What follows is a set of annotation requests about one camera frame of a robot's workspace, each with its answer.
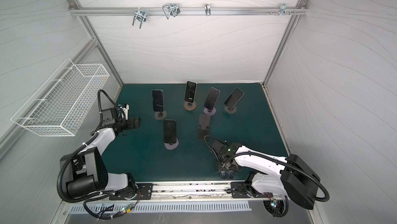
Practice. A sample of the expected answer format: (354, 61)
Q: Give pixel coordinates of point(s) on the white slotted cable duct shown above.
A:
(168, 207)

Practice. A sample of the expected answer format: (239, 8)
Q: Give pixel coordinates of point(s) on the metal u-bolt clamp left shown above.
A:
(139, 17)

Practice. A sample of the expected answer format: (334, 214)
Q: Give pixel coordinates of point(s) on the grey round stand right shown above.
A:
(230, 110)

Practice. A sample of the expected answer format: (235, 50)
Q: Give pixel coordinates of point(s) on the phone on wooden stand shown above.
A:
(190, 91)

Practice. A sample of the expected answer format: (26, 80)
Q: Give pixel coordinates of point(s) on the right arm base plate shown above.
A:
(242, 190)

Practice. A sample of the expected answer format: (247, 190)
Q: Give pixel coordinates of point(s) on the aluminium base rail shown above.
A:
(181, 190)

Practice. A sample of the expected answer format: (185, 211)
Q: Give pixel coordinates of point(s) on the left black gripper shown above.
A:
(130, 123)

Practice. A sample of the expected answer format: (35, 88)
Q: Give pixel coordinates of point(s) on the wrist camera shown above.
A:
(220, 148)
(114, 115)

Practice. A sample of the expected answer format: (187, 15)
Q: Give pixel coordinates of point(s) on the lilac round stand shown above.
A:
(171, 146)
(210, 112)

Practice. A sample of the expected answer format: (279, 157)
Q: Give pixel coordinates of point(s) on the metal clamp small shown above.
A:
(207, 9)

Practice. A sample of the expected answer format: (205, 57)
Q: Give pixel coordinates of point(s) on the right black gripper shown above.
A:
(226, 168)

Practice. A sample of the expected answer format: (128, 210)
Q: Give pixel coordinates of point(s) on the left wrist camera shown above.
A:
(114, 115)

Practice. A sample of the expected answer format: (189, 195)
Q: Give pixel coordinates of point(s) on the metal u-bolt clamp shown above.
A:
(171, 9)
(139, 17)

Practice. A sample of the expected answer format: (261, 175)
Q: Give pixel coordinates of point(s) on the grey round stand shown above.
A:
(160, 115)
(230, 110)

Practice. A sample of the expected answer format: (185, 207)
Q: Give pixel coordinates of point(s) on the black folding phone stand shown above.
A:
(204, 126)

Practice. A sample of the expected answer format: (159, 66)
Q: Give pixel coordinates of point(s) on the metal u-bolt clamp middle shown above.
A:
(171, 9)

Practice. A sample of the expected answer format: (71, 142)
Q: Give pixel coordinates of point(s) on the aluminium crossbar rail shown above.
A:
(185, 11)

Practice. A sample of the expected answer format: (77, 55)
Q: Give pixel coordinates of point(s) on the metal bracket right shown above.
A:
(283, 11)

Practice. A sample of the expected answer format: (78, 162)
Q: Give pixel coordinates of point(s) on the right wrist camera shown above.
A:
(220, 148)

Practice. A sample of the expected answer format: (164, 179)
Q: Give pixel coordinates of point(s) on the lilac rear round stand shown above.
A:
(210, 112)

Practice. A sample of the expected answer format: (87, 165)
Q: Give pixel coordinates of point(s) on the grey round stand left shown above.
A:
(160, 115)

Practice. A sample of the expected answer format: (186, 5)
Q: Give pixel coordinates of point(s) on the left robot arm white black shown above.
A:
(83, 173)

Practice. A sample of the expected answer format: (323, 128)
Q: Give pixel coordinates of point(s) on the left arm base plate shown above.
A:
(143, 191)

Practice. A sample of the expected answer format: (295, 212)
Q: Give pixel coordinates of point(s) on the white wire basket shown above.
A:
(59, 107)

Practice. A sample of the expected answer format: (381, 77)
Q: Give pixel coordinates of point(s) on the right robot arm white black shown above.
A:
(277, 179)

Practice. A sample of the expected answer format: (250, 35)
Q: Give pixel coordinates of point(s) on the wooden round stand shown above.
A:
(190, 106)

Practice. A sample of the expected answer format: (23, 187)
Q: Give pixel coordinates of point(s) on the lilac front round stand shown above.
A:
(171, 146)

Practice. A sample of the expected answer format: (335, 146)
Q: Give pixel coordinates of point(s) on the phone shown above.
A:
(234, 98)
(169, 131)
(212, 98)
(190, 91)
(158, 100)

